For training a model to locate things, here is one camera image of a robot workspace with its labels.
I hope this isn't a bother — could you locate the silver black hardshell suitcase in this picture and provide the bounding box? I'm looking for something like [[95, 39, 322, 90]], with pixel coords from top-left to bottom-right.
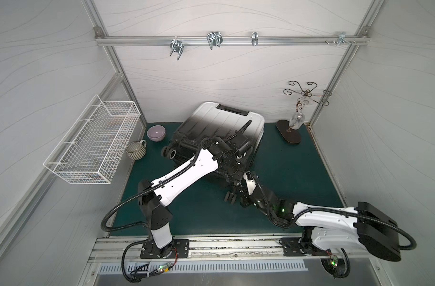
[[161, 102, 265, 203]]

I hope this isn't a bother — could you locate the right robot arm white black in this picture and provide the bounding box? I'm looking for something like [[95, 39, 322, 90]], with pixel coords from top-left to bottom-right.
[[242, 172, 417, 262]]

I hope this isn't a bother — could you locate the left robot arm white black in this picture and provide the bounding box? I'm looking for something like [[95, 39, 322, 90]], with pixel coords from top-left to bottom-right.
[[101, 120, 253, 250]]

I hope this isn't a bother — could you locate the green table mat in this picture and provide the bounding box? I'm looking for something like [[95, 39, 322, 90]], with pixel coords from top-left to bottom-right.
[[122, 122, 343, 235]]

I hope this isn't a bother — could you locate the black metal hook stand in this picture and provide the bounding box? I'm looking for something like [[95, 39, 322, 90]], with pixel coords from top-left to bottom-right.
[[275, 81, 332, 145]]

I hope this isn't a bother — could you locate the clear wine glass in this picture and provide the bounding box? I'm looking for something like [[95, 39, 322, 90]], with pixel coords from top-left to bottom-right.
[[289, 97, 312, 130]]

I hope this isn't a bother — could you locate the purple ceramic bowl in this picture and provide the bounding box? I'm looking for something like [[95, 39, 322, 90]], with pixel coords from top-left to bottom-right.
[[147, 125, 166, 142]]

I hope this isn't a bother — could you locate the striped ceramic mug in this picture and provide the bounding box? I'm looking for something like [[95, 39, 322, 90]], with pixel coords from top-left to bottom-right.
[[125, 139, 147, 161]]

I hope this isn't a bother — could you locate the metal U-bolt clamp middle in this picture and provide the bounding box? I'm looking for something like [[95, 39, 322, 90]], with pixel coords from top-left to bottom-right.
[[206, 32, 223, 50]]

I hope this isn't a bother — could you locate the metal u-bolt clamp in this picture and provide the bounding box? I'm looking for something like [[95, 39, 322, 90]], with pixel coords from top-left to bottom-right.
[[206, 32, 223, 50], [169, 39, 184, 61]]

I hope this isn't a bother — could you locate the small metal hook clamp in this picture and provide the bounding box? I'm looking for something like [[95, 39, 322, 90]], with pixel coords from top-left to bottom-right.
[[252, 32, 259, 46]]

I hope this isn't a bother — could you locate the metal U-bolt clamp left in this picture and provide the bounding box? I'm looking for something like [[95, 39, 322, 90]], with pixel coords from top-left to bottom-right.
[[169, 39, 184, 61]]

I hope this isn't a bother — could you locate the white vent grille strip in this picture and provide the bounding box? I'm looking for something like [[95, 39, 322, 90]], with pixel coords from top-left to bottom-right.
[[98, 259, 309, 275]]

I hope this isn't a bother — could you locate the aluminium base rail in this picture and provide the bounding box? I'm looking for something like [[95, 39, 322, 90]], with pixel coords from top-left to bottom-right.
[[88, 233, 383, 264]]

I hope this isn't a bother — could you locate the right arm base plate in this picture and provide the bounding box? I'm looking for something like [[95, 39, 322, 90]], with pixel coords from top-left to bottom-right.
[[278, 237, 328, 257]]

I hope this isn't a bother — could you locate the right black base cable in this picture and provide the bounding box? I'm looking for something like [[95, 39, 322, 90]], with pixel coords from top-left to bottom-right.
[[320, 248, 351, 280]]

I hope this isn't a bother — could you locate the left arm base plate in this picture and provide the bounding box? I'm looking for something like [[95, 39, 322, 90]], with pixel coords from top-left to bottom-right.
[[140, 238, 190, 259]]

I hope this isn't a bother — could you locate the white wire basket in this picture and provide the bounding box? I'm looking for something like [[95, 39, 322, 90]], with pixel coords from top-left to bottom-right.
[[43, 95, 141, 185]]

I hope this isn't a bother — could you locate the metal bracket clamp right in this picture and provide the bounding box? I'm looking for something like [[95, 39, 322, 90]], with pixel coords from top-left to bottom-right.
[[324, 32, 357, 46]]

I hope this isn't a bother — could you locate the aluminium cross rail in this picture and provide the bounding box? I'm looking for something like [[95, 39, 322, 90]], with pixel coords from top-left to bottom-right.
[[95, 35, 371, 46]]

